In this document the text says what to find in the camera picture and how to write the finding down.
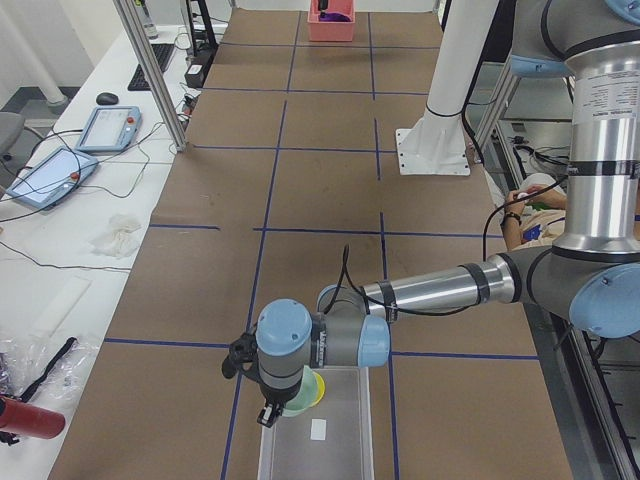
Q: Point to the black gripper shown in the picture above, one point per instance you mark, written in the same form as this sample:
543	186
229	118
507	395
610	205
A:
274	398

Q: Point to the purple cloth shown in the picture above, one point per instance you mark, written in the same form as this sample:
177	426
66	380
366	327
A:
335	17

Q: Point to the mint green bowl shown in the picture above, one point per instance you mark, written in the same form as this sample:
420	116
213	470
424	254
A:
304	398

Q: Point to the yellow plastic cup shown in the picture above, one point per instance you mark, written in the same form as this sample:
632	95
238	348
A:
320	388

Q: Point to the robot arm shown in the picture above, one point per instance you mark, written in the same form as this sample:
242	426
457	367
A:
574	254

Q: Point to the white label in box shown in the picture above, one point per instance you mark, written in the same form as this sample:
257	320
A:
318	429

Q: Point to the translucent plastic box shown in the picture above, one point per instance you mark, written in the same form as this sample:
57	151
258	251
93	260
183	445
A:
331	440

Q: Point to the pink plastic bin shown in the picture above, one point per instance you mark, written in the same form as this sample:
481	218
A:
329	31

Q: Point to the white flat strip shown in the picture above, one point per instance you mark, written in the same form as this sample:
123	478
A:
57	310

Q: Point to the crumpled white tissue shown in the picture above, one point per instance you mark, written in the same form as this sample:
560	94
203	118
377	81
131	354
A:
118	240

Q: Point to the black computer mouse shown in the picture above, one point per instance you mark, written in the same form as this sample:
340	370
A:
107	99

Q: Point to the red cylinder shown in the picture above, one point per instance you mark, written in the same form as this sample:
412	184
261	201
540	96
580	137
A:
23	419

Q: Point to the teach pendant far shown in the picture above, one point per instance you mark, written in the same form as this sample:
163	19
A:
109	129

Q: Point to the teach pendant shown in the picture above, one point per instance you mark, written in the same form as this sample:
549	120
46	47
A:
53	179
109	129

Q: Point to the clear plastic bag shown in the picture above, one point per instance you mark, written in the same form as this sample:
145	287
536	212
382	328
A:
37	369

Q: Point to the seated person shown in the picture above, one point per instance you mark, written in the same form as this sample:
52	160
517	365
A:
537	222

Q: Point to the teach pendant near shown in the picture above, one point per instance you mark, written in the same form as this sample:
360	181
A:
53	179

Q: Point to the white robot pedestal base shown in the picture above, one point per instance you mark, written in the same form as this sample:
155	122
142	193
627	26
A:
435	145

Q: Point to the aluminium frame post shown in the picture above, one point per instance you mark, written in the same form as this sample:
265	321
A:
147	60

